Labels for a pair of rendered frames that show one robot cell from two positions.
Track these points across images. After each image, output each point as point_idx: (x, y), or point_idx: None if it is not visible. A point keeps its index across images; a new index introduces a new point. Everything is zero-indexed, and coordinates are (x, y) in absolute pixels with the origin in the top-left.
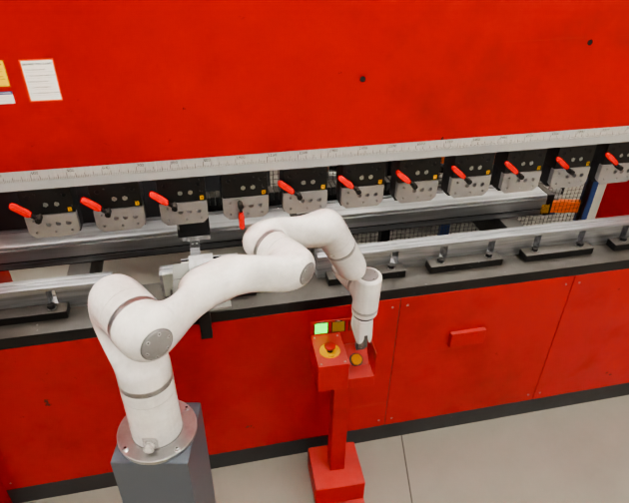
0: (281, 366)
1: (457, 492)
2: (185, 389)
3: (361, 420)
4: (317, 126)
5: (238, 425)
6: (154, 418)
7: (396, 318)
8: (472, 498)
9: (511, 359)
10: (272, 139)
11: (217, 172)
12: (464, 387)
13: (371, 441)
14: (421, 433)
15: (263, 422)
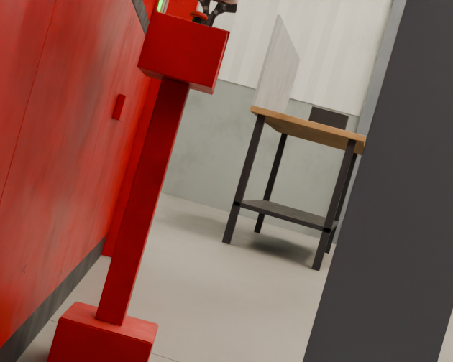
0: (82, 99)
1: (169, 340)
2: (43, 115)
3: (54, 274)
4: None
5: (21, 263)
6: None
7: (123, 44)
8: (182, 340)
9: (108, 169)
10: None
11: None
12: (89, 215)
13: (42, 332)
14: (58, 313)
15: (31, 258)
